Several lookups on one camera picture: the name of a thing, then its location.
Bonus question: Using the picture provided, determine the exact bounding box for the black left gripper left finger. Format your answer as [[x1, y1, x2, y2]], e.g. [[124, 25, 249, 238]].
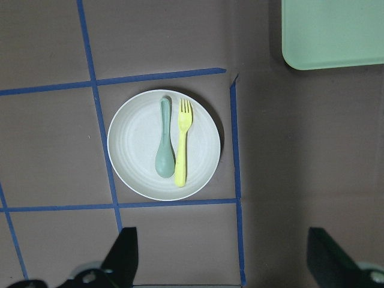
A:
[[62, 227, 139, 287]]

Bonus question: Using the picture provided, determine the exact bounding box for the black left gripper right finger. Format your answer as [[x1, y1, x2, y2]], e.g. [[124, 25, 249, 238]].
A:
[[307, 227, 383, 287]]

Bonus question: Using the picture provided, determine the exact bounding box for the white round plate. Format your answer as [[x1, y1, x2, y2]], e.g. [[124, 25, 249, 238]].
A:
[[107, 89, 221, 201]]

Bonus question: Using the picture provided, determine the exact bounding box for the yellow plastic fork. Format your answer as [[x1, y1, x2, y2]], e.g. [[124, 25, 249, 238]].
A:
[[175, 98, 193, 187]]

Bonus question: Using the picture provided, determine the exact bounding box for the teal green plastic spoon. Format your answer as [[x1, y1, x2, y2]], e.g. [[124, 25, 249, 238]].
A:
[[155, 97, 175, 178]]

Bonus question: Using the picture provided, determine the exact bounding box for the light green plastic tray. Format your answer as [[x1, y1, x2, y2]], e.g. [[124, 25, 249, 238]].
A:
[[281, 1, 383, 70]]

